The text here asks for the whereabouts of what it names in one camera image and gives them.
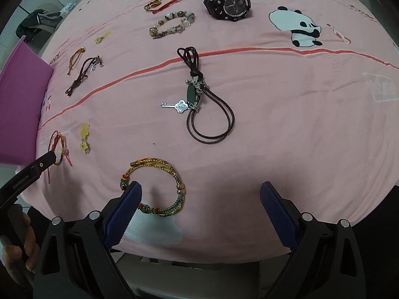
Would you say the multicolour braided rope bracelet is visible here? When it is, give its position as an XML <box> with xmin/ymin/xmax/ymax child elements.
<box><xmin>120</xmin><ymin>157</ymin><xmax>188</xmax><ymax>218</ymax></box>

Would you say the red string beaded bracelet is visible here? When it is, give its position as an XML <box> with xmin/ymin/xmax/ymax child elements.
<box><xmin>47</xmin><ymin>130</ymin><xmax>74</xmax><ymax>184</ymax></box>

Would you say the yellow flower bear keychain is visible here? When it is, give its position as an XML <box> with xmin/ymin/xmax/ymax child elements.
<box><xmin>80</xmin><ymin>124</ymin><xmax>91</xmax><ymax>154</ymax></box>

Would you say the black cord jade key necklace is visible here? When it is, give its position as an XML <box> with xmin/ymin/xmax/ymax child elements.
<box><xmin>160</xmin><ymin>46</ymin><xmax>235</xmax><ymax>145</ymax></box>

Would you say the brown cord pendant necklace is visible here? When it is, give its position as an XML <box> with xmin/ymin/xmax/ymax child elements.
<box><xmin>64</xmin><ymin>55</ymin><xmax>104</xmax><ymax>97</ymax></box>

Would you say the beaded charm bracelet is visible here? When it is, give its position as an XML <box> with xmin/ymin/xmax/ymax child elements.
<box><xmin>148</xmin><ymin>10</ymin><xmax>197</xmax><ymax>40</ymax></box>

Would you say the black digital wrist watch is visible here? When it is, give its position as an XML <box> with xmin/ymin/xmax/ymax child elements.
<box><xmin>203</xmin><ymin>0</ymin><xmax>251</xmax><ymax>22</ymax></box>

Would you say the purple storage box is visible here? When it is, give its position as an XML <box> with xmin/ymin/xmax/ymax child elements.
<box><xmin>0</xmin><ymin>38</ymin><xmax>53</xmax><ymax>166</ymax></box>

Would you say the pink printed bed sheet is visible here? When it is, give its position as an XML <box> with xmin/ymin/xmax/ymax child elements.
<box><xmin>22</xmin><ymin>0</ymin><xmax>398</xmax><ymax>263</ymax></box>

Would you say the small yellow flower charm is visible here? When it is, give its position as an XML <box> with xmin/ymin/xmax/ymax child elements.
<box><xmin>95</xmin><ymin>31</ymin><xmax>111</xmax><ymax>44</ymax></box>

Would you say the dark jacket on chair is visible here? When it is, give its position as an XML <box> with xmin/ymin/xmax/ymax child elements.
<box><xmin>15</xmin><ymin>9</ymin><xmax>63</xmax><ymax>43</ymax></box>

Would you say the orange braided thin bracelet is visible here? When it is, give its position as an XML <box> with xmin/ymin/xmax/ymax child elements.
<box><xmin>67</xmin><ymin>47</ymin><xmax>86</xmax><ymax>76</ymax></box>

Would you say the red string gold charm bracelet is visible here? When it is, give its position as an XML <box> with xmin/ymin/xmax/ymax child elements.
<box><xmin>143</xmin><ymin>0</ymin><xmax>192</xmax><ymax>15</ymax></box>

